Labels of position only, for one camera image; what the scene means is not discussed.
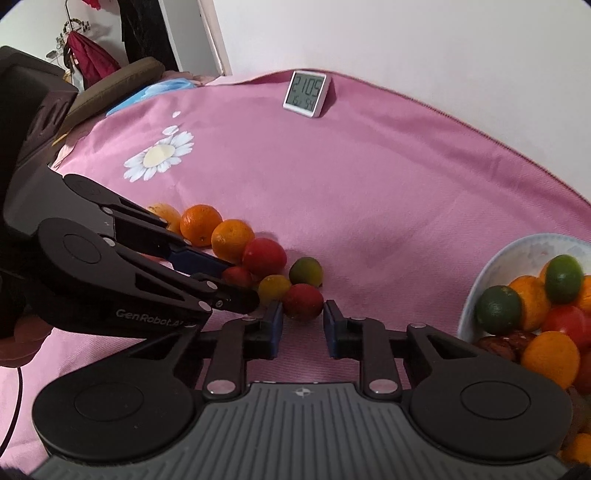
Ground person's left hand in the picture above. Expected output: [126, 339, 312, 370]
[0, 318, 52, 367]

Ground small red tomato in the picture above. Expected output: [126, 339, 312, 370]
[283, 283, 325, 321]
[222, 265, 254, 289]
[541, 305, 591, 352]

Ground clothes hanger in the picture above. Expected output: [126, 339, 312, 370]
[48, 0, 95, 47]

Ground blue patterned cloth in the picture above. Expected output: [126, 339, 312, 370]
[106, 78, 204, 116]

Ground white door frame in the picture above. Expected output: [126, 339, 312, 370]
[198, 0, 232, 77]

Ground small tangerine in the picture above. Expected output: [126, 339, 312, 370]
[521, 331, 581, 391]
[508, 274, 552, 333]
[575, 274, 591, 315]
[558, 433, 591, 464]

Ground dried red date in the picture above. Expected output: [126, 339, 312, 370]
[475, 330, 536, 365]
[570, 388, 591, 435]

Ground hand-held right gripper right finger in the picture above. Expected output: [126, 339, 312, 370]
[323, 300, 490, 400]

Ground large red tomato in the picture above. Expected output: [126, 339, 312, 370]
[242, 237, 288, 280]

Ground yellowish green lime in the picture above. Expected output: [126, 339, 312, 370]
[257, 274, 293, 308]

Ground red hanging garment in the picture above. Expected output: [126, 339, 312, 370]
[65, 30, 122, 90]

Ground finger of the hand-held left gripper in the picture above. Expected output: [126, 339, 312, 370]
[106, 240, 260, 319]
[108, 202, 235, 278]

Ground white oval bowl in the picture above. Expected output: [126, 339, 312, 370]
[456, 233, 591, 344]

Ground black cable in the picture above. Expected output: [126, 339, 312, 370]
[0, 362, 25, 450]

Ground speckled yellow melon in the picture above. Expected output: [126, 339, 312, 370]
[147, 203, 183, 234]

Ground pink floral tablecloth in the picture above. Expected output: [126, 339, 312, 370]
[0, 69, 591, 467]

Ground dark hanging garment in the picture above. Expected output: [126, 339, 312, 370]
[115, 0, 181, 72]

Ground brown cushion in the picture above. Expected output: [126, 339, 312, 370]
[60, 58, 167, 134]

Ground white digital clock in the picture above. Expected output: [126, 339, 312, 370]
[283, 70, 332, 115]

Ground orange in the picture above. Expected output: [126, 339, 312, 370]
[211, 219, 256, 264]
[180, 204, 223, 248]

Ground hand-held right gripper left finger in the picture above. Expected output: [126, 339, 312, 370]
[143, 300, 284, 400]

